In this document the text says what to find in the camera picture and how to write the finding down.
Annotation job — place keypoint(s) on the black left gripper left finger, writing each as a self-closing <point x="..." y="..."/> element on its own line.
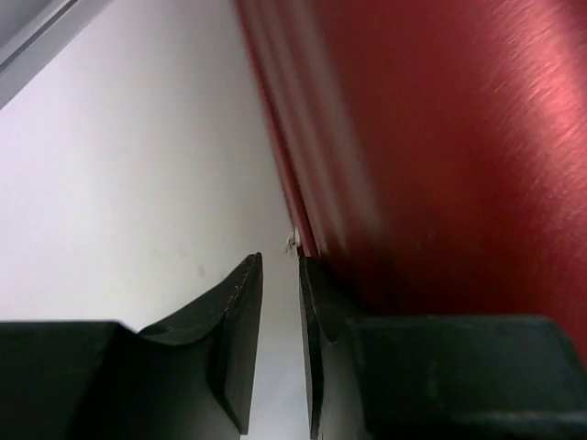
<point x="188" y="376"/>

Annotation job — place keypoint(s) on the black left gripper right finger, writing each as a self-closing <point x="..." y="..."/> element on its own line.
<point x="434" y="377"/>

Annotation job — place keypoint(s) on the red hard-shell suitcase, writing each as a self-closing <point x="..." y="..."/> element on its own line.
<point x="433" y="153"/>

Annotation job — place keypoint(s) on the aluminium table frame rail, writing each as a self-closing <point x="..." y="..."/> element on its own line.
<point x="33" y="32"/>

